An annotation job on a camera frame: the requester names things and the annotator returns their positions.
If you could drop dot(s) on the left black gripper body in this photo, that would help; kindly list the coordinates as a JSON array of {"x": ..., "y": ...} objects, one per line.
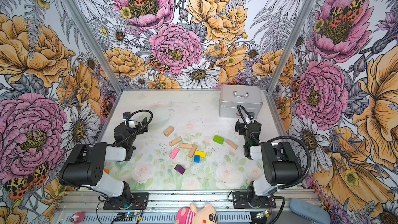
[{"x": 137, "y": 127}]

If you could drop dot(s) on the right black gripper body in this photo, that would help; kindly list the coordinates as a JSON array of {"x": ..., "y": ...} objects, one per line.
[{"x": 246, "y": 127}]

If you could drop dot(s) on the green wood block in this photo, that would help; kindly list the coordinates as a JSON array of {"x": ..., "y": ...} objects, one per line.
[{"x": 218, "y": 140}]

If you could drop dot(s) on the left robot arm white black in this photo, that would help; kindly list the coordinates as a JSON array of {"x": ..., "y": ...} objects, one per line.
[{"x": 85, "y": 166}]

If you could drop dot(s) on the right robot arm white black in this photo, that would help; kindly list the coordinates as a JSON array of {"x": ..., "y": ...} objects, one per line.
[{"x": 280, "y": 167}]

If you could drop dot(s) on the pink wood block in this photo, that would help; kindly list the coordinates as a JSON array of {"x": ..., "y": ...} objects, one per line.
[{"x": 174, "y": 153}]

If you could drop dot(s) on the yellow wood block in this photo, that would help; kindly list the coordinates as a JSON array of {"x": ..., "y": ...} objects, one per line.
[{"x": 200, "y": 153}]

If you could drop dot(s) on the natural wood block with hole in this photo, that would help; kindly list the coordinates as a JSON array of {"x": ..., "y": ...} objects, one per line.
[{"x": 175, "y": 141}]

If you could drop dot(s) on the blue wood block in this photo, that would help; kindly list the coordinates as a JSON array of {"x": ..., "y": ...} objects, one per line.
[{"x": 197, "y": 159}]

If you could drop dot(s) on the purple wood block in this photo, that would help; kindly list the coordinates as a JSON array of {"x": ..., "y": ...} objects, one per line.
[{"x": 180, "y": 169}]

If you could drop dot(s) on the silver aluminium case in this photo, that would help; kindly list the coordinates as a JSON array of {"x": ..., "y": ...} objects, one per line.
[{"x": 247, "y": 96}]

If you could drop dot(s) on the small pink toy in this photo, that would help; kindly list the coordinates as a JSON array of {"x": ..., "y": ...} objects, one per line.
[{"x": 78, "y": 217}]

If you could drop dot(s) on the pink plush pig toy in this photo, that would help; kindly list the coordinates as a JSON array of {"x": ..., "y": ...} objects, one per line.
[{"x": 191, "y": 215}]

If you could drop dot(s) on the blue grey cushion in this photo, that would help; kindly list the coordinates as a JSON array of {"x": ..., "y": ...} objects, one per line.
[{"x": 310, "y": 211}]

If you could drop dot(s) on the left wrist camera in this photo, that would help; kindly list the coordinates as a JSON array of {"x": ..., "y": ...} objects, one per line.
[{"x": 126, "y": 115}]

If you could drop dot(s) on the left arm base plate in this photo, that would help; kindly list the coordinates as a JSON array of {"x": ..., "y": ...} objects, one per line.
[{"x": 137, "y": 201}]

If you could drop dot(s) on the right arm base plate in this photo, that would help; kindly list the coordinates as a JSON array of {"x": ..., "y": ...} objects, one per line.
[{"x": 248, "y": 200}]

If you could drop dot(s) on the aluminium front rail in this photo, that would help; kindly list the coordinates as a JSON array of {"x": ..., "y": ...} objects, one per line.
[{"x": 161, "y": 207}]

